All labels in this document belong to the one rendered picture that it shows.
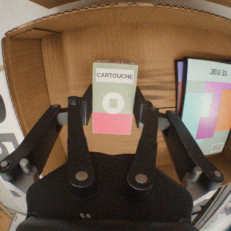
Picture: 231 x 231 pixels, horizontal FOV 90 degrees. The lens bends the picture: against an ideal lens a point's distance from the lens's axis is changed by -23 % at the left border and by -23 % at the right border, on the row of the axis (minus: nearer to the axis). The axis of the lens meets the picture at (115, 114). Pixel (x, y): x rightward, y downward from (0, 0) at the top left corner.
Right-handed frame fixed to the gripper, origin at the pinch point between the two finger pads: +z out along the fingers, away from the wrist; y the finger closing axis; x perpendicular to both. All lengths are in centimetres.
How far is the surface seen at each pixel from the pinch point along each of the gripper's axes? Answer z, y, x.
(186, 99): 1.8, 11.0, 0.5
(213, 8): 5.2, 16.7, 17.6
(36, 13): 5.2, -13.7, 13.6
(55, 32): 3.1, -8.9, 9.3
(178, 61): 3.3, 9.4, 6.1
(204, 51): 4.3, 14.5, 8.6
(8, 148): -5.6, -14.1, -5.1
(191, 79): 1.8, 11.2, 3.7
